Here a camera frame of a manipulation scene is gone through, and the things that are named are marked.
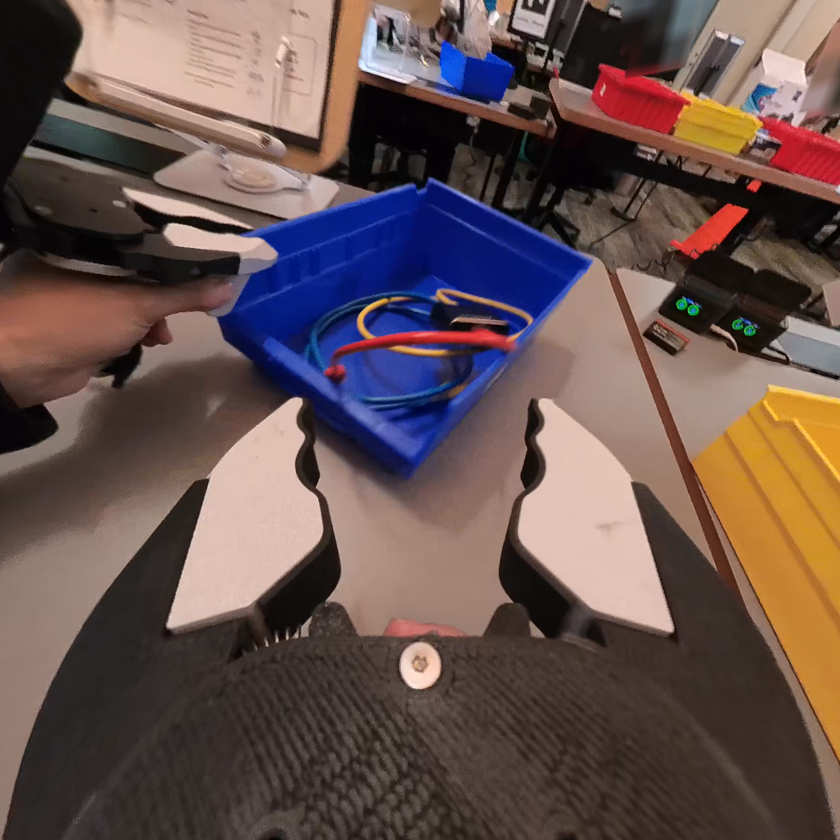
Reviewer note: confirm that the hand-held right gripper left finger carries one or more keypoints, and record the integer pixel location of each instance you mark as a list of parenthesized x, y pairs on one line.
[(256, 525)]

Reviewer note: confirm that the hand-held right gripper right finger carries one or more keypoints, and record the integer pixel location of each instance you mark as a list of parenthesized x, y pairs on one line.
[(590, 525)]

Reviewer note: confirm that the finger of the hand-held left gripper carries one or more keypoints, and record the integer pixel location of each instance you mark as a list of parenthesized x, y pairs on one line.
[(216, 246), (177, 210)]

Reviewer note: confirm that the yellow plastic bin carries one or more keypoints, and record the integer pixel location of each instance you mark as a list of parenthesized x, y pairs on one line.
[(774, 525)]

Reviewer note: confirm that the blue plastic bin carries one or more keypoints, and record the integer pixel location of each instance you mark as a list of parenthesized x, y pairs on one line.
[(407, 249)]

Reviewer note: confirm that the black network switch box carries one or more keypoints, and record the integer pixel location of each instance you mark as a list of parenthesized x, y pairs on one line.
[(469, 318)]

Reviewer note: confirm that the person's left forearm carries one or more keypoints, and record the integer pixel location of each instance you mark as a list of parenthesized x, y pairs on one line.
[(19, 420)]

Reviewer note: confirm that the person's left hand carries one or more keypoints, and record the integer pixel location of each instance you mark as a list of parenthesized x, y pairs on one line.
[(65, 334)]

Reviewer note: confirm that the person's right hand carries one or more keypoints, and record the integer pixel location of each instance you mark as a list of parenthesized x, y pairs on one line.
[(423, 628)]

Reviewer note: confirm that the person's black clothing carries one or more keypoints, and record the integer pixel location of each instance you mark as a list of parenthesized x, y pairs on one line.
[(33, 79)]

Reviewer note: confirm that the printed instruction sheet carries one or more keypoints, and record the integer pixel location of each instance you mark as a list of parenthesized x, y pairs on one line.
[(216, 59)]

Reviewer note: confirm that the black battery with red label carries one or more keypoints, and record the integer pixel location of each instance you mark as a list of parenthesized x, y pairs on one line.
[(666, 336)]

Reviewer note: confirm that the brown board document stand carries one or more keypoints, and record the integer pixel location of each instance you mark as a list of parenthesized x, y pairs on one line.
[(341, 79)]

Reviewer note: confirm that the wooden table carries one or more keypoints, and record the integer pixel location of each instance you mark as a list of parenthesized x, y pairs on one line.
[(656, 148), (459, 102)]

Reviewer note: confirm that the orange-red crate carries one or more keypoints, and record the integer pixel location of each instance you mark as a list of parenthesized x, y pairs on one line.
[(712, 229)]

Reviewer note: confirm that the small yellow bin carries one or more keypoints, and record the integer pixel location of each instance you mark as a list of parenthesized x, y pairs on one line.
[(715, 124)]

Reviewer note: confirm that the black monitor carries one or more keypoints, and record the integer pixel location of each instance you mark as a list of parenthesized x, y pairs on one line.
[(590, 39)]

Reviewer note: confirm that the red plastic bin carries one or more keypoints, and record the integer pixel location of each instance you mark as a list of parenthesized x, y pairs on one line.
[(807, 148), (633, 98)]

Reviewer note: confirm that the white cardboard box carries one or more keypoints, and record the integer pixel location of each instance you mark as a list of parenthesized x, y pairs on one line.
[(778, 82)]

